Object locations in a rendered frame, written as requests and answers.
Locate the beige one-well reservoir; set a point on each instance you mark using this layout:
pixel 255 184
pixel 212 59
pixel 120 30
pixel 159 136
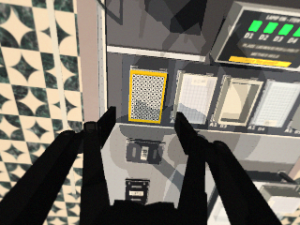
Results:
pixel 236 100

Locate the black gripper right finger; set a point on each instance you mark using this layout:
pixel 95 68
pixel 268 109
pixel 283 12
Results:
pixel 243 202

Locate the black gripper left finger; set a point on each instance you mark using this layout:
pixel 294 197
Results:
pixel 30 200

